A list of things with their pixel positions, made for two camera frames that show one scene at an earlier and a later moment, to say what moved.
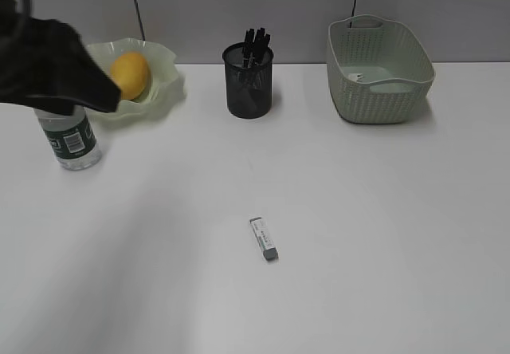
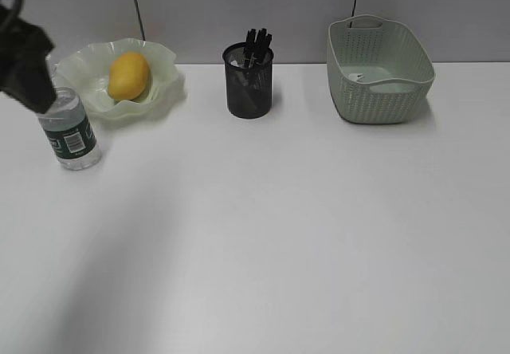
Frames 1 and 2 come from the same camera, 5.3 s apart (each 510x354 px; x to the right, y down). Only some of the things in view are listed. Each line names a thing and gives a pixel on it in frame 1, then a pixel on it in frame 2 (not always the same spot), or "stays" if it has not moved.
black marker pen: x=259 y=47 stays
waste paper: x=355 y=76 stays
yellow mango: x=130 y=71 stays
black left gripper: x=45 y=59 → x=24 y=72
